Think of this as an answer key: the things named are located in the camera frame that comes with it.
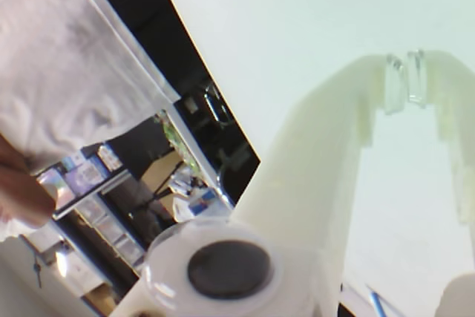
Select person in white shirt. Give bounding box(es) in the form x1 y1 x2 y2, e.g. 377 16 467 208
0 0 181 173

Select person's bare forearm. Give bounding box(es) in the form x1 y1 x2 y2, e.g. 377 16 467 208
0 133 59 229

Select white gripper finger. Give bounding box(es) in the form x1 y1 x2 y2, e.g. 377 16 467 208
406 48 475 226
233 53 406 317

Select hanging keys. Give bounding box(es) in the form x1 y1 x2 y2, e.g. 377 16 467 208
31 249 45 290

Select green plant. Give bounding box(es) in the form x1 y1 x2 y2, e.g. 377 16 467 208
162 111 198 177

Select white plastic bag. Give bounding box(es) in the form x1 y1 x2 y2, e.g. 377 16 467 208
170 179 223 223

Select picture display board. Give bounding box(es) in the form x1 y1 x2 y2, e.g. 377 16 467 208
35 142 131 221

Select blue cable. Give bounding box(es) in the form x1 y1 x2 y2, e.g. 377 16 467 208
365 283 396 317

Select small drawer cabinet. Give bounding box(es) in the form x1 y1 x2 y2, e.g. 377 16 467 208
76 197 148 269

